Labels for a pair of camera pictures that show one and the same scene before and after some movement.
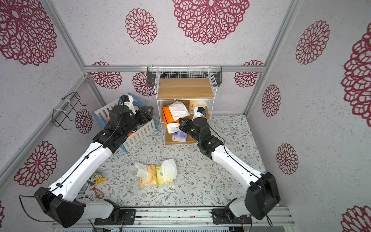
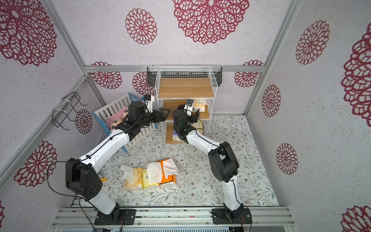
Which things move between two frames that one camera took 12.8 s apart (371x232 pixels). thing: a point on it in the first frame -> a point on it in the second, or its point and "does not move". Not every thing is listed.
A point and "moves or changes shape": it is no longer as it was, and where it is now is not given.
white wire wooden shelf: [187, 92] does not move
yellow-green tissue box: [167, 172] -> [152, 175]
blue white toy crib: [102, 113] does not move
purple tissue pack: [179, 136] does not move
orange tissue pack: [171, 114] moves or changes shape
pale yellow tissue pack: [194, 104] does not move
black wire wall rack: [66, 110] does not move
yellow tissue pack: [147, 175] -> [133, 176]
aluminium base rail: [187, 217] does not move
